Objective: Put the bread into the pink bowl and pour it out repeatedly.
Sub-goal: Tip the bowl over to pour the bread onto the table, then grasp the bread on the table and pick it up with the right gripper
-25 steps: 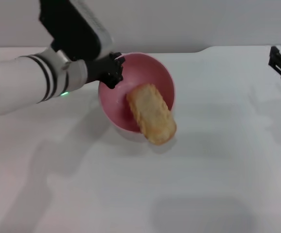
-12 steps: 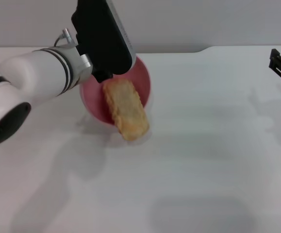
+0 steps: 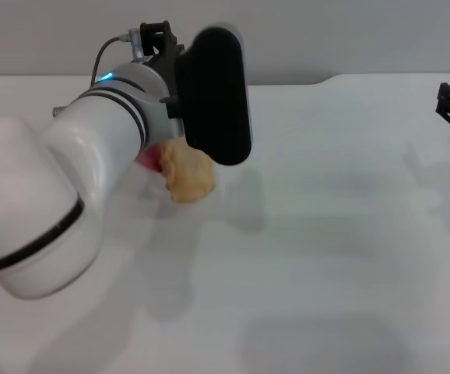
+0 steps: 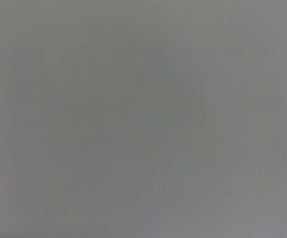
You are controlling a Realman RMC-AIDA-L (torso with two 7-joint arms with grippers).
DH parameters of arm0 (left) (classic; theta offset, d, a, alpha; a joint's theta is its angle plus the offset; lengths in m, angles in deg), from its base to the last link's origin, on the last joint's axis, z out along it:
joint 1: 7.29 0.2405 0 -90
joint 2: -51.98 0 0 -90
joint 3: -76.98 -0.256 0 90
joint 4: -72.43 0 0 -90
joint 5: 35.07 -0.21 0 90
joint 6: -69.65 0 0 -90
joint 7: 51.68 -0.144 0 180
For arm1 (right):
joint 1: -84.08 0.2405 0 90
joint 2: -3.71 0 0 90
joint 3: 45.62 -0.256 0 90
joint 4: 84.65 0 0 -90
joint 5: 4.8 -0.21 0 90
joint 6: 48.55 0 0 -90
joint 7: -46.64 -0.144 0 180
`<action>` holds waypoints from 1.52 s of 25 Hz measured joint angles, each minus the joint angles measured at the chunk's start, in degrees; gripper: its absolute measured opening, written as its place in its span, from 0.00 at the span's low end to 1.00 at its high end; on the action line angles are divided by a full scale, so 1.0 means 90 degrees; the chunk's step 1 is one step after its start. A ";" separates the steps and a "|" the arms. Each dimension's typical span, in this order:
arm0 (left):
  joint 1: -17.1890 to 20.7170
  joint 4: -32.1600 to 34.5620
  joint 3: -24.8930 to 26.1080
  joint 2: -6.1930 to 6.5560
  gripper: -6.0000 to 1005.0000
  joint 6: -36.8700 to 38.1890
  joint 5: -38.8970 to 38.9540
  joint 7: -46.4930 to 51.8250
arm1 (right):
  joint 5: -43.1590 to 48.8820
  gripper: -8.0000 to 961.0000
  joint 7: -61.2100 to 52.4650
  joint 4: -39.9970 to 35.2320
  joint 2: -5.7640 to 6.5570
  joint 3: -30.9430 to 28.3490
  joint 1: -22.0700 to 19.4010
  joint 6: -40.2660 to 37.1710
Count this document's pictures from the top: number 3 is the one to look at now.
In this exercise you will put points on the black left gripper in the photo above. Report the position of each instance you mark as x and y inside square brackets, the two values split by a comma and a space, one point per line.
[162, 43]

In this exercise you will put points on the pink plastic bowl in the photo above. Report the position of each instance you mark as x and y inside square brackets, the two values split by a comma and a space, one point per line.
[150, 159]

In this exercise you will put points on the striped orange bread roll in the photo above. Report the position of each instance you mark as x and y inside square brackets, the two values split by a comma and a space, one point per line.
[188, 175]

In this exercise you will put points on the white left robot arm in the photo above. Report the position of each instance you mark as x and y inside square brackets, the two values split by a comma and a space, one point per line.
[73, 156]

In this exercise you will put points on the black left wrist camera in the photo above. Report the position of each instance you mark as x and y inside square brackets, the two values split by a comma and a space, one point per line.
[217, 97]

